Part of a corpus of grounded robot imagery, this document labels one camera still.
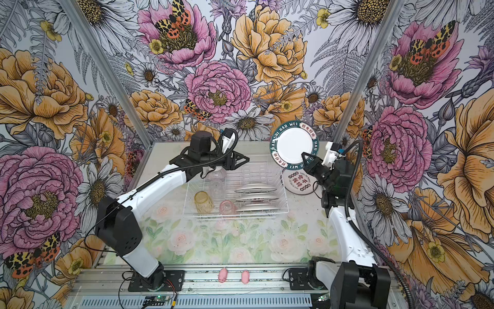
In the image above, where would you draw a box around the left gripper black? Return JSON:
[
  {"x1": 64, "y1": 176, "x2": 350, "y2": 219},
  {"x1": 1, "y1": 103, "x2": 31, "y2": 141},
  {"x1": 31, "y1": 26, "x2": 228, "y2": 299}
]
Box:
[{"x1": 202, "y1": 147, "x2": 250, "y2": 171}]

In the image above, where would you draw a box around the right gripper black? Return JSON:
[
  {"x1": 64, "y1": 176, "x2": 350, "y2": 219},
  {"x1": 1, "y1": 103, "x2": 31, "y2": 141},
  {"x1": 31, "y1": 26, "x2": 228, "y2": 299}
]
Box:
[{"x1": 300, "y1": 152, "x2": 334, "y2": 190}]

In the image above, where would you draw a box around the plate with red characters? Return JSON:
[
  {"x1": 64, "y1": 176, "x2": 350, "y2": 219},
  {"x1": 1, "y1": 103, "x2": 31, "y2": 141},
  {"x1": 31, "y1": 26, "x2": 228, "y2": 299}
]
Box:
[{"x1": 282, "y1": 169, "x2": 316, "y2": 196}]

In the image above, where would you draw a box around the plate with green lettered rim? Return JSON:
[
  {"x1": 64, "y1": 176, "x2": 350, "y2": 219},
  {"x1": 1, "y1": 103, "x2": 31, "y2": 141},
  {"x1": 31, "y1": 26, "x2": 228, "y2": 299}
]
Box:
[{"x1": 270, "y1": 121, "x2": 320, "y2": 171}]

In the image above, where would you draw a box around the plate with orange sunburst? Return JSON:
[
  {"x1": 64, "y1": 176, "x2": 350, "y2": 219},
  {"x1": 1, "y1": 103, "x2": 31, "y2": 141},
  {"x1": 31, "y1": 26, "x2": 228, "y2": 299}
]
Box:
[{"x1": 235, "y1": 193, "x2": 279, "y2": 203}]

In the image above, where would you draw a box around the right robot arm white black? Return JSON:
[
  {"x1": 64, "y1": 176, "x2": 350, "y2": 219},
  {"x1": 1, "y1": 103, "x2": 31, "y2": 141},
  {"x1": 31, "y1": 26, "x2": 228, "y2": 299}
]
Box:
[{"x1": 302, "y1": 142, "x2": 391, "y2": 308}]

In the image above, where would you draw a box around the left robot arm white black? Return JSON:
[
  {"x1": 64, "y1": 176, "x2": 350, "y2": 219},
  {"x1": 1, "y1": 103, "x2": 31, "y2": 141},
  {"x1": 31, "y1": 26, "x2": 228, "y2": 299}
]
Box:
[{"x1": 93, "y1": 129, "x2": 250, "y2": 290}]

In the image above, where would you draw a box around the clear glass cup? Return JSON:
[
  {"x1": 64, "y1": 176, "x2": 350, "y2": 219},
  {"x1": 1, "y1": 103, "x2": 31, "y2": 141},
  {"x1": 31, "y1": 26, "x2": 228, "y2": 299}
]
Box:
[{"x1": 207, "y1": 167, "x2": 226, "y2": 200}]

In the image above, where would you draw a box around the yellow glass cup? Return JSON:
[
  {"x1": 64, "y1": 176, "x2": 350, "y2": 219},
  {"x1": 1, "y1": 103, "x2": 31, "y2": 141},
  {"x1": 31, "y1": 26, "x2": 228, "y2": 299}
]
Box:
[{"x1": 194, "y1": 191, "x2": 214, "y2": 214}]

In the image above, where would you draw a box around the pink glass cup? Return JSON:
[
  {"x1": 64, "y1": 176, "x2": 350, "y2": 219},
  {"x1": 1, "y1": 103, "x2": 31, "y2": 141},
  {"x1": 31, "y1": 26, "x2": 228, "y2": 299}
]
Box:
[{"x1": 219, "y1": 200, "x2": 237, "y2": 216}]

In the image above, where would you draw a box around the left pink clip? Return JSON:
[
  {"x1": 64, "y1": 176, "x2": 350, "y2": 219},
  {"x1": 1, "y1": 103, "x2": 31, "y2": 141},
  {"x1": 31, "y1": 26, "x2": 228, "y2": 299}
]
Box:
[{"x1": 218, "y1": 268, "x2": 228, "y2": 283}]

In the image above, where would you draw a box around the pink clip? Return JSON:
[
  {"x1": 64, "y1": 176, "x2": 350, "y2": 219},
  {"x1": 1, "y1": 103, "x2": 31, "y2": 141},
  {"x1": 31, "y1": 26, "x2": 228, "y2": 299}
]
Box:
[
  {"x1": 218, "y1": 268, "x2": 228, "y2": 283},
  {"x1": 241, "y1": 270, "x2": 250, "y2": 285}
]

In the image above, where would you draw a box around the right pink clip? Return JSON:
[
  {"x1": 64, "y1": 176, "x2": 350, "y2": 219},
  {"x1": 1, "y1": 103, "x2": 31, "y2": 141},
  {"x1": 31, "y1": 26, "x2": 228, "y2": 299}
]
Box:
[{"x1": 241, "y1": 270, "x2": 250, "y2": 285}]

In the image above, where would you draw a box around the right circuit board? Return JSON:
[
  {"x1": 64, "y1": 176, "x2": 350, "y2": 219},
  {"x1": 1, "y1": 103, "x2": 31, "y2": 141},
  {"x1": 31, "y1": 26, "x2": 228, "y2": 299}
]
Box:
[{"x1": 317, "y1": 292, "x2": 331, "y2": 302}]

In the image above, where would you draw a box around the green circuit board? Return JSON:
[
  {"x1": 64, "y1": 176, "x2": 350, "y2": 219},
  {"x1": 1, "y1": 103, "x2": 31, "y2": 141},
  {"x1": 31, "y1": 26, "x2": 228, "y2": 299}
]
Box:
[{"x1": 142, "y1": 295, "x2": 175, "y2": 308}]

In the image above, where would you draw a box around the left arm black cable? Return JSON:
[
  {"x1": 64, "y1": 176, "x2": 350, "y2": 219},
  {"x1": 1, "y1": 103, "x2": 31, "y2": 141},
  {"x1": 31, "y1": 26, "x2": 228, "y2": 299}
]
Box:
[{"x1": 84, "y1": 134, "x2": 232, "y2": 254}]

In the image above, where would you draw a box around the white wire dish rack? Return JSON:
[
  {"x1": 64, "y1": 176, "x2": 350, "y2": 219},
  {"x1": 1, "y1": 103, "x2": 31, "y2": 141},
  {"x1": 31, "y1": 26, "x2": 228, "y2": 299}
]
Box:
[{"x1": 183, "y1": 154, "x2": 289, "y2": 220}]

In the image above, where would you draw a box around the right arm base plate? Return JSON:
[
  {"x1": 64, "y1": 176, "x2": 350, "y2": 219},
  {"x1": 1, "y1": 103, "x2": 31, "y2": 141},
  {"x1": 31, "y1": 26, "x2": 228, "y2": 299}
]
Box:
[{"x1": 283, "y1": 268, "x2": 328, "y2": 291}]

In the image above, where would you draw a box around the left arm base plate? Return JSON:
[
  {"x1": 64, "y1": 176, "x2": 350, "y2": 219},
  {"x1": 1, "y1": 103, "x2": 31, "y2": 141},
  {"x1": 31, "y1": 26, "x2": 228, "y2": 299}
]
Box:
[{"x1": 127, "y1": 270, "x2": 185, "y2": 292}]

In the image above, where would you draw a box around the aluminium front rail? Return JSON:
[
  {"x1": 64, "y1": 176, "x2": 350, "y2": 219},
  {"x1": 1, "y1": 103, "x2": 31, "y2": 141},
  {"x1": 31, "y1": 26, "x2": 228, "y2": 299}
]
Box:
[{"x1": 63, "y1": 264, "x2": 410, "y2": 309}]

